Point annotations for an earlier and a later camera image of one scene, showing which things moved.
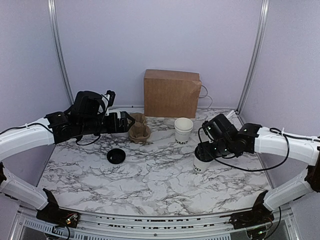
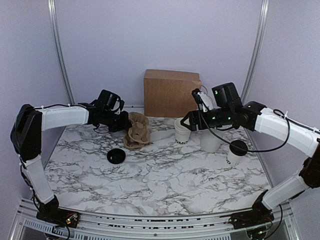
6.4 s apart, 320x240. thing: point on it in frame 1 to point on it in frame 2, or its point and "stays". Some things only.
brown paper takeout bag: (171, 94) stays
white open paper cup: (183, 127) stays
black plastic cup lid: (116, 156) stays
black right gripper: (204, 152) to (194, 116)
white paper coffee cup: (200, 166) to (232, 159)
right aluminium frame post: (262, 28) stays
